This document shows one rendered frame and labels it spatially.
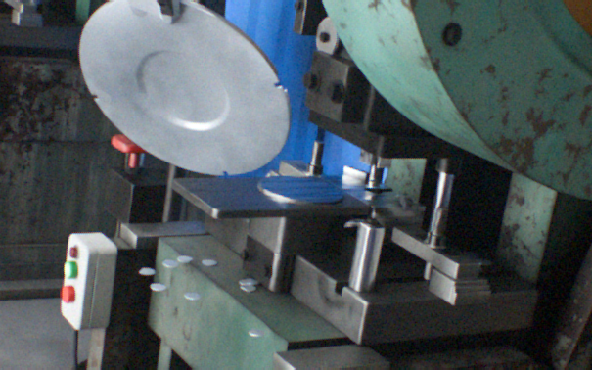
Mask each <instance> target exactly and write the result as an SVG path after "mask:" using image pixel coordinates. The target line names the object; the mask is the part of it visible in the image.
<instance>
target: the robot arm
mask: <svg viewBox="0 0 592 370"><path fill-rule="evenodd" d="M127 2H128V3H129V4H130V5H131V6H132V7H135V8H138V9H141V10H144V11H146V12H149V13H152V14H155V15H158V16H160V17H161V18H162V19H163V20H164V22H165V23H170V24H174V23H175V22H176V21H177V20H178V19H179V18H180V16H181V12H180V10H179V1H178V0H127Z"/></svg>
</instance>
